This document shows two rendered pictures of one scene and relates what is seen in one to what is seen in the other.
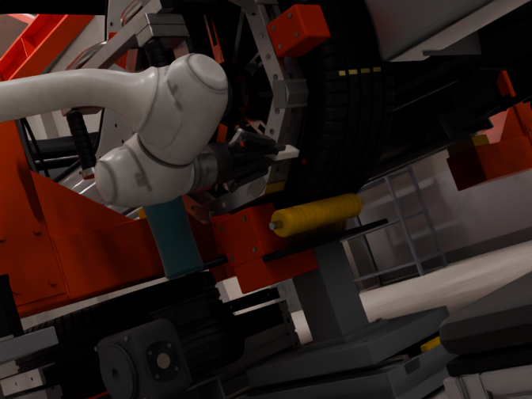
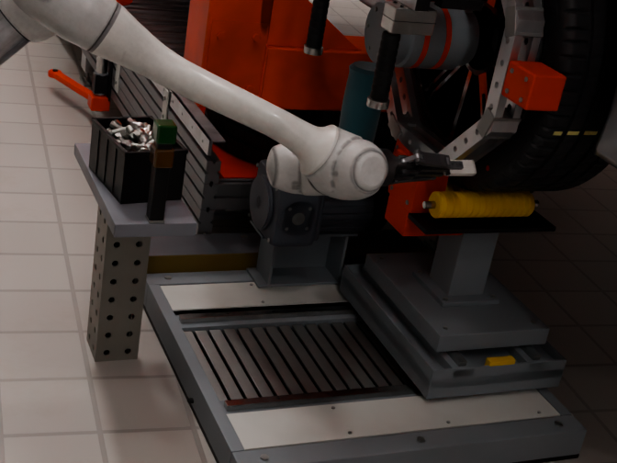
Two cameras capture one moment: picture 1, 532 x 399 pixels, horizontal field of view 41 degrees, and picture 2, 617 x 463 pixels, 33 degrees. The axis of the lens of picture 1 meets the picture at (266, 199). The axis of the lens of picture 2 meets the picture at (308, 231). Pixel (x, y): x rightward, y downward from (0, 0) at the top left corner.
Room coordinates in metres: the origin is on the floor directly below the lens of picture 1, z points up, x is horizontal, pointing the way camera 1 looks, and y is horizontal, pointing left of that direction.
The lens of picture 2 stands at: (-0.60, -0.42, 1.36)
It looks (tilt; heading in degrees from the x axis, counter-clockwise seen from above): 24 degrees down; 18
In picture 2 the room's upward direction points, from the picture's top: 10 degrees clockwise
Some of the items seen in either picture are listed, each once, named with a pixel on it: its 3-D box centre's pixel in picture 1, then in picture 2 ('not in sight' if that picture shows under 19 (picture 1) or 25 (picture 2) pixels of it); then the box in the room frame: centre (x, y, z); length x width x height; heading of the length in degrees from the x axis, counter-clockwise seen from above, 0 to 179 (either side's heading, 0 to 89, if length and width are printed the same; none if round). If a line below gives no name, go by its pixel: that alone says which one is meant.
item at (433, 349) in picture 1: (357, 377); (446, 322); (1.71, -0.07, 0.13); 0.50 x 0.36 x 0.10; 44
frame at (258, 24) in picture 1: (204, 96); (450, 37); (1.59, 0.06, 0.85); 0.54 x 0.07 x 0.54; 44
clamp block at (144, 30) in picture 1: (161, 29); (409, 17); (1.32, 0.08, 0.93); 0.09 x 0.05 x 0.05; 134
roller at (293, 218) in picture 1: (318, 214); (482, 204); (1.57, -0.10, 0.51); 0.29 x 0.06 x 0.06; 134
